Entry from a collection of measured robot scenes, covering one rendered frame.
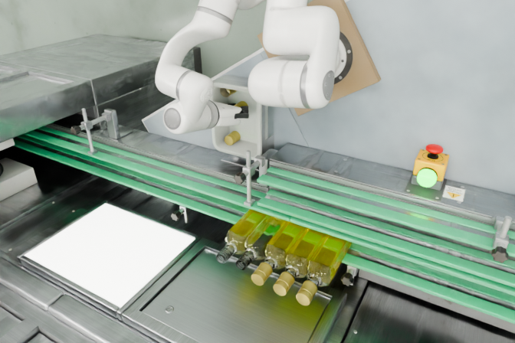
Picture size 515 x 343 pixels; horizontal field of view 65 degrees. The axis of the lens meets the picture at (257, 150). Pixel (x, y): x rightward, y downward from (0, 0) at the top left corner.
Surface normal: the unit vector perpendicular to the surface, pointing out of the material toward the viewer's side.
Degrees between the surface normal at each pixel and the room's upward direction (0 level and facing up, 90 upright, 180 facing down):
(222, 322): 91
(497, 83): 0
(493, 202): 90
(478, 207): 90
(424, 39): 0
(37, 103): 90
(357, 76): 0
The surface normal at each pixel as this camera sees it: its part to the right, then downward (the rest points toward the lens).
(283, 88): -0.50, 0.30
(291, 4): 0.19, 0.02
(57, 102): 0.87, 0.22
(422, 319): -0.02, -0.89
